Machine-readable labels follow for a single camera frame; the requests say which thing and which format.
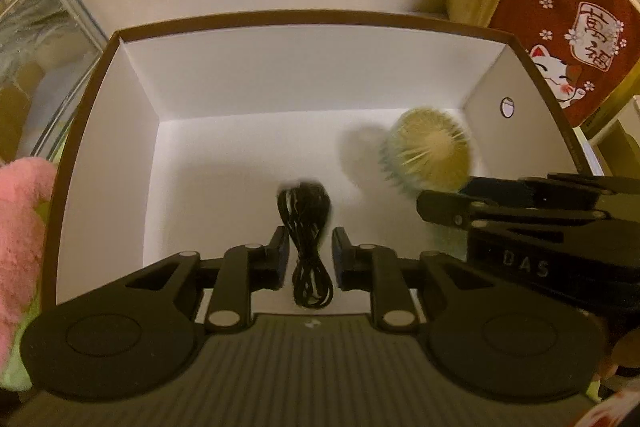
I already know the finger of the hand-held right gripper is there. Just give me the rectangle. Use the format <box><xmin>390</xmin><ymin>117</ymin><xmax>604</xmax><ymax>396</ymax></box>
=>
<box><xmin>464</xmin><ymin>172</ymin><xmax>640</xmax><ymax>210</ymax></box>
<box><xmin>416</xmin><ymin>189</ymin><xmax>612</xmax><ymax>231</ymax></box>

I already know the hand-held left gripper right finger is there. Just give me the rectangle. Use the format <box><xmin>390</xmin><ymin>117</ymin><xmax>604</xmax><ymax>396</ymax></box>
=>
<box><xmin>333</xmin><ymin>226</ymin><xmax>502</xmax><ymax>333</ymax></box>

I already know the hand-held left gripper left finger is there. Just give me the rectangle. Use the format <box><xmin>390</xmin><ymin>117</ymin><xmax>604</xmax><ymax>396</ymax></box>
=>
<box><xmin>119</xmin><ymin>226</ymin><xmax>291</xmax><ymax>334</ymax></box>

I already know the black cable bundle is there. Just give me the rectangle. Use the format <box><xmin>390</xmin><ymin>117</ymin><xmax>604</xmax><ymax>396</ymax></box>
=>
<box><xmin>276</xmin><ymin>179</ymin><xmax>335</xmax><ymax>309</ymax></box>

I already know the round green hair brush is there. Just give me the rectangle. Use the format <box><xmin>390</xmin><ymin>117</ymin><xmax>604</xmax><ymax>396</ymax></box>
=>
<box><xmin>377</xmin><ymin>107</ymin><xmax>475</xmax><ymax>200</ymax></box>

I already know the brown cardboard box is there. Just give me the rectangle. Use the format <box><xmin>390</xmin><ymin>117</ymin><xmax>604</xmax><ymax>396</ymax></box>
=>
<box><xmin>42</xmin><ymin>9</ymin><xmax>607</xmax><ymax>312</ymax></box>

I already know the white furniture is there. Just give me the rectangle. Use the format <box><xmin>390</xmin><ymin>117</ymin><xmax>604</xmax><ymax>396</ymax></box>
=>
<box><xmin>585</xmin><ymin>93</ymin><xmax>640</xmax><ymax>178</ymax></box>

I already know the red white patterned object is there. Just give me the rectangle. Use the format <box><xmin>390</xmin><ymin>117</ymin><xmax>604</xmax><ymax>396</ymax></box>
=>
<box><xmin>575</xmin><ymin>384</ymin><xmax>640</xmax><ymax>427</ymax></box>

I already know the pink and green plush toy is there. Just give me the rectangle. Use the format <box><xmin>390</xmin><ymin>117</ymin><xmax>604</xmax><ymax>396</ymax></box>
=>
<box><xmin>0</xmin><ymin>157</ymin><xmax>59</xmax><ymax>392</ymax></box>

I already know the framed picture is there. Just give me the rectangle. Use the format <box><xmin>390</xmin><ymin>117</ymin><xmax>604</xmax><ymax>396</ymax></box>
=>
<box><xmin>0</xmin><ymin>0</ymin><xmax>109</xmax><ymax>164</ymax></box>

